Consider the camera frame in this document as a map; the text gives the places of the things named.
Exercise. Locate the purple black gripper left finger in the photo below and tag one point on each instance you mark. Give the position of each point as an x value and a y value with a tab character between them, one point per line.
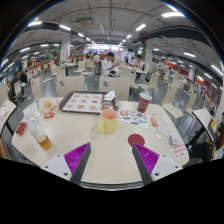
71	165

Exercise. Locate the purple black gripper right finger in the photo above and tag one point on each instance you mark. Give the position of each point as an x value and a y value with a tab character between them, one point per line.
151	165

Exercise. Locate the round red coaster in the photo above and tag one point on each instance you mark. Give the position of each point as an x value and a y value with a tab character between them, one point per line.
136	138

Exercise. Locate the clear plastic wrapper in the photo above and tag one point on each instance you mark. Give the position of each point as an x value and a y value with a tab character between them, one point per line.
163	134

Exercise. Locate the small red sauce packet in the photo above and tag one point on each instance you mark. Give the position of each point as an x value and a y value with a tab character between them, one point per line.
154	122

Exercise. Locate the colourful sticker sheet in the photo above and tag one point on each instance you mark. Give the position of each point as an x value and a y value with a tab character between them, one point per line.
133	117

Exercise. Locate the plastic bottle with amber drink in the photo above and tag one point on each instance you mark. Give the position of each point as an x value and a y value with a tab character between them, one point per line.
36	130

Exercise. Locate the yellow ceramic mug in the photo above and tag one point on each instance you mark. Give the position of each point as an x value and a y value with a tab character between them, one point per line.
108	121

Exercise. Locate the beige chair far right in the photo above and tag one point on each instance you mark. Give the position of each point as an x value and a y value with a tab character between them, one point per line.
170	102

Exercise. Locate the beige chair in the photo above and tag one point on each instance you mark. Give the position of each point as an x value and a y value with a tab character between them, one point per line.
120	85
170	102
69	84

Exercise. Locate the brown food tray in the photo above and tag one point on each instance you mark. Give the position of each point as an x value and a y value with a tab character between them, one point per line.
87	102

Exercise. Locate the clear plastic bag with food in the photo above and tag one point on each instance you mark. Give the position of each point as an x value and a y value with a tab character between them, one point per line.
48	106

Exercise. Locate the red paper cup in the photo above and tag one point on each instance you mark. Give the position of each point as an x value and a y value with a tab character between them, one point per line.
144	100

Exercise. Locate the crumpled white napkin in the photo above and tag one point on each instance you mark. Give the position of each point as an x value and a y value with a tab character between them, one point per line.
110	96

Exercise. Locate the beige chair left front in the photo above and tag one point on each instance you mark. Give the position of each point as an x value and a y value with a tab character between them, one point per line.
69	84

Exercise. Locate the beige chair right front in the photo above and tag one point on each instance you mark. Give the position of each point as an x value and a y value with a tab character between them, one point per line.
120	85

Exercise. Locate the person in dark clothes left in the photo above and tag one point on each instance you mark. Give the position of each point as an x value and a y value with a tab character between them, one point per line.
22	79

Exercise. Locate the man in white shirt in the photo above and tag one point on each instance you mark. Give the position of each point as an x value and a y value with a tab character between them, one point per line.
138	64
108	66

